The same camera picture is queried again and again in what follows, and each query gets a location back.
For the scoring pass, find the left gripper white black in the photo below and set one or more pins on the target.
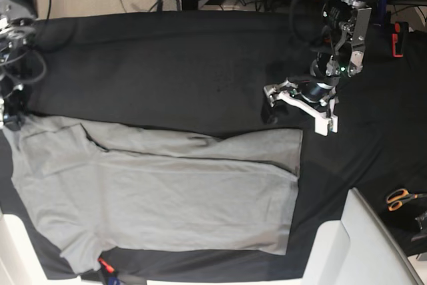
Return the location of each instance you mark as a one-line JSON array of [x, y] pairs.
[[315, 96]]

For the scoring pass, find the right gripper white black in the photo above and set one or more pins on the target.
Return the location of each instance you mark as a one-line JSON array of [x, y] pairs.
[[13, 109]]

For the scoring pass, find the grey T-shirt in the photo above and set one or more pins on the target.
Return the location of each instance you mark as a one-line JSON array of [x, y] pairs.
[[89, 187]]

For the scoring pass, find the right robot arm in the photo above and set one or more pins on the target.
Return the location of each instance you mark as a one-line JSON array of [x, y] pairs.
[[22, 65]]

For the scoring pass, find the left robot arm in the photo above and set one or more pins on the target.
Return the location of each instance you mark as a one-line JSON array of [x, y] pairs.
[[339, 48]]

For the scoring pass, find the black table cloth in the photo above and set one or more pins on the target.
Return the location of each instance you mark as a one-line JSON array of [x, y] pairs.
[[204, 71]]

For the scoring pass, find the red black clamp right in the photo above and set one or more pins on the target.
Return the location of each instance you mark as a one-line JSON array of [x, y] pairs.
[[399, 37]]

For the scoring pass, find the white bin left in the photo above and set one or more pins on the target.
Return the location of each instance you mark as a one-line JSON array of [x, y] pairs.
[[19, 262]]

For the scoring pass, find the white bin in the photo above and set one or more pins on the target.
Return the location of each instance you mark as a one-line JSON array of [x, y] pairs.
[[357, 249], [19, 262]]

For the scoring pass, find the white bin right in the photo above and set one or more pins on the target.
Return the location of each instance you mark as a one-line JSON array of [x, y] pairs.
[[357, 249]]

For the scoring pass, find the small black object right edge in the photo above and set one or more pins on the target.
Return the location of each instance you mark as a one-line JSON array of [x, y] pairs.
[[421, 221]]

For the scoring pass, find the red blue clamp bottom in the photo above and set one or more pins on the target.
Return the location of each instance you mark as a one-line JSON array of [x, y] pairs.
[[107, 274]]

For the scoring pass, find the orange handled scissors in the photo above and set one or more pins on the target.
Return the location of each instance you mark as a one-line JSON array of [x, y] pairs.
[[401, 196]]

